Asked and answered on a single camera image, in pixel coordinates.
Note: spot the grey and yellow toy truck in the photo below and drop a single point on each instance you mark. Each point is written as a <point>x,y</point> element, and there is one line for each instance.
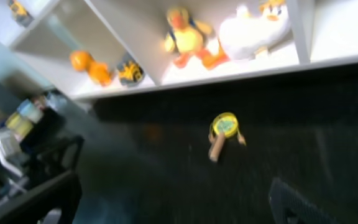
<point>130,71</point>

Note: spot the yellow rattle drum toy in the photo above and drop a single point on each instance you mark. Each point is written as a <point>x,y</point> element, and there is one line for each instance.
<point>225,126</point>

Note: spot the white plush duck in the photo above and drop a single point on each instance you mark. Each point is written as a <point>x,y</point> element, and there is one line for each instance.
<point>250,34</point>

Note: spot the yellow rubber duck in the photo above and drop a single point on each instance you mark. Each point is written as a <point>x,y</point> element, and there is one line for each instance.
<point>92,68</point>

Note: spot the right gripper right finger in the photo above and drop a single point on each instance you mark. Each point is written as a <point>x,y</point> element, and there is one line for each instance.
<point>294,207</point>

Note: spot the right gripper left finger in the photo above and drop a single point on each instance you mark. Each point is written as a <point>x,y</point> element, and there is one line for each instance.
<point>36,205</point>

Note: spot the yellow plush duck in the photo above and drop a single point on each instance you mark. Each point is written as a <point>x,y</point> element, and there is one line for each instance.
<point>186,39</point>

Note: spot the white shelf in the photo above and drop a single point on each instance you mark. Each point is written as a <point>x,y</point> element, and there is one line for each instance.
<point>337,34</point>

